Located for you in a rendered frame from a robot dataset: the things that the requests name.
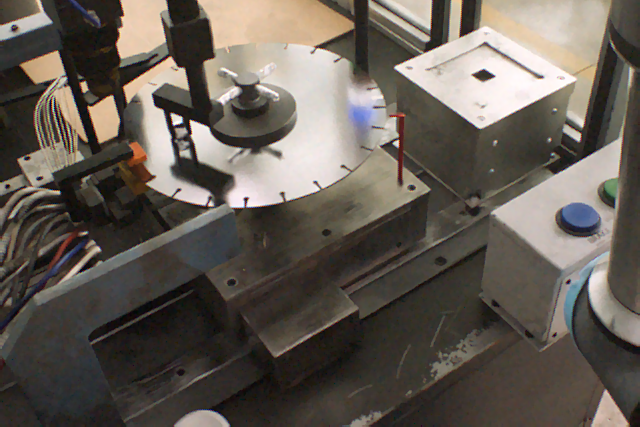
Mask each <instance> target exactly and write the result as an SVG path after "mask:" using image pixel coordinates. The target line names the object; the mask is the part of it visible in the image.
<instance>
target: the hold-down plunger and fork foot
mask: <svg viewBox="0 0 640 427"><path fill-rule="evenodd" d="M184 70H185V75H186V79H187V84H188V89H189V90H186V89H183V88H180V87H178V86H176V85H173V84H170V83H167V82H165V83H164V84H163V85H161V86H160V87H159V88H157V89H156V90H155V91H153V92H152V93H151V96H152V100H153V104H154V107H155V108H157V109H163V112H164V116H165V120H166V124H167V128H168V132H169V134H170V135H171V137H172V139H173V140H175V139H177V136H176V132H175V128H174V123H173V119H172V115H171V113H173V114H176V115H177V116H180V117H182V121H183V123H184V126H185V129H186V131H187V133H188V135H189V136H190V135H193V133H192V128H191V123H190V120H191V121H193V122H196V123H199V124H201V125H204V126H207V127H208V128H212V127H213V126H214V125H215V124H216V123H217V122H218V121H220V120H221V119H222V118H223V117H224V116H225V114H224V108H223V104H222V103H221V102H219V101H216V100H213V99H210V93H209V88H208V77H207V72H206V67H205V63H203V64H202V65H199V66H196V67H184Z"/></svg>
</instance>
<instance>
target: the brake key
mask: <svg viewBox="0 0 640 427"><path fill-rule="evenodd" d="M560 219H561V221H562V223H563V224H564V225H565V226H566V227H567V228H569V229H571V230H572V231H593V230H594V229H595V228H596V226H597V222H598V214H597V212H596V211H595V208H593V207H592V206H590V205H589V204H586V203H582V202H572V203H569V204H567V205H566V206H565V207H564V208H563V209H562V213H561V217H560Z"/></svg>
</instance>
